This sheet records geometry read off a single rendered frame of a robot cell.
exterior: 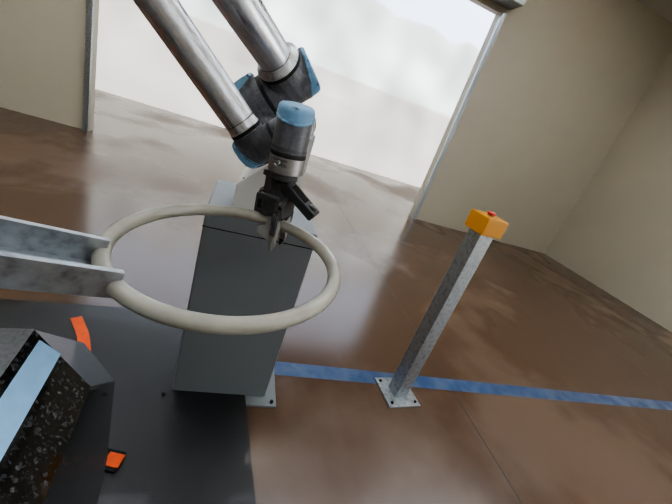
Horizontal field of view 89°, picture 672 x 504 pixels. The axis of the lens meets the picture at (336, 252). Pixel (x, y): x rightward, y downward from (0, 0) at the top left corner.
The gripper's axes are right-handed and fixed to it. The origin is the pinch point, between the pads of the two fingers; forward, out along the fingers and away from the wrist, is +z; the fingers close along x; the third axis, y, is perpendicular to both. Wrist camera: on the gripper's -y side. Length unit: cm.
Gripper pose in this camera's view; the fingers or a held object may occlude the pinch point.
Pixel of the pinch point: (277, 244)
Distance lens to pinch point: 97.8
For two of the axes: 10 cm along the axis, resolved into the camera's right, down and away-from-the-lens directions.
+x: -3.4, 3.3, -8.8
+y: -9.1, -3.6, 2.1
